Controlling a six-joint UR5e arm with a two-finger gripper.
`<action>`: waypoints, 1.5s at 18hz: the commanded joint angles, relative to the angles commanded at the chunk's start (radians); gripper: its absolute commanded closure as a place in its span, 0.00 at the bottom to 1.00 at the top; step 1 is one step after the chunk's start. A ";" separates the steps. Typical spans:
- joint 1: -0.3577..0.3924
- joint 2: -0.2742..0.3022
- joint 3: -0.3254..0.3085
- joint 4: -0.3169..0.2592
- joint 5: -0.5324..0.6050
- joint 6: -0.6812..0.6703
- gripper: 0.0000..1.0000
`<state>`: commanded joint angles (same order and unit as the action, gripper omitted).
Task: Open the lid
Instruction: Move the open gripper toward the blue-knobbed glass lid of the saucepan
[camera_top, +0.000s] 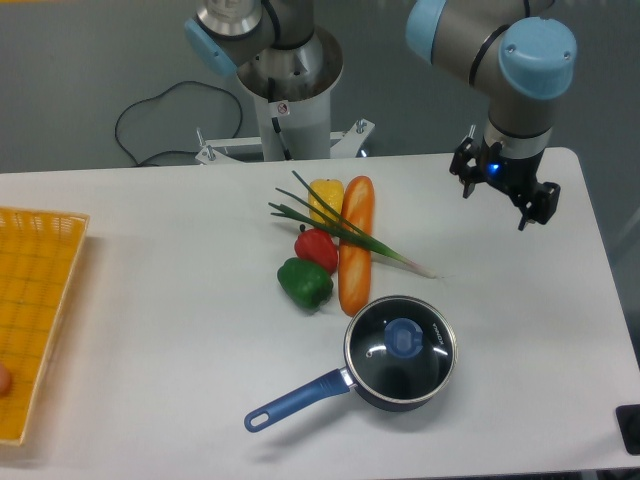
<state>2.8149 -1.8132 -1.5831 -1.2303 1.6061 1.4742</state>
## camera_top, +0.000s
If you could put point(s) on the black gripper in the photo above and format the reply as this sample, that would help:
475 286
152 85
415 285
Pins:
509 163

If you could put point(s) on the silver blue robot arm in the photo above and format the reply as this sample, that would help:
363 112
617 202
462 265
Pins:
507 50

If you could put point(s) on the glass lid blue knob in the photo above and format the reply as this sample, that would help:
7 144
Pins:
400 352

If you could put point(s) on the orange baguette bread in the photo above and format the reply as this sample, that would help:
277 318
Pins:
354 269

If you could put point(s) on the yellow bell pepper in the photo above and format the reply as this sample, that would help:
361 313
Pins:
331 191

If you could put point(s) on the green spring onion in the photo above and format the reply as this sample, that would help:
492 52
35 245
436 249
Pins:
344 229

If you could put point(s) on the red bell pepper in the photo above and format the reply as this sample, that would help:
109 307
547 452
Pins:
317 246

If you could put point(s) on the green bell pepper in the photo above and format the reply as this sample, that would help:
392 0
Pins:
306 283

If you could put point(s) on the black object table corner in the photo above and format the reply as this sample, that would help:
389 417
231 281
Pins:
628 418

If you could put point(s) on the yellow wicker basket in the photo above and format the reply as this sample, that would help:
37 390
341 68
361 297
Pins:
39 253

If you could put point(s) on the orange round item in basket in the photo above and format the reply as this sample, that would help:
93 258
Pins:
5 380

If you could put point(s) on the blue saucepan with handle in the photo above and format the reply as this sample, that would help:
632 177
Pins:
333 383

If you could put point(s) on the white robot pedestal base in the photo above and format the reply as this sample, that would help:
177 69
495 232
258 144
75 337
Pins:
291 92

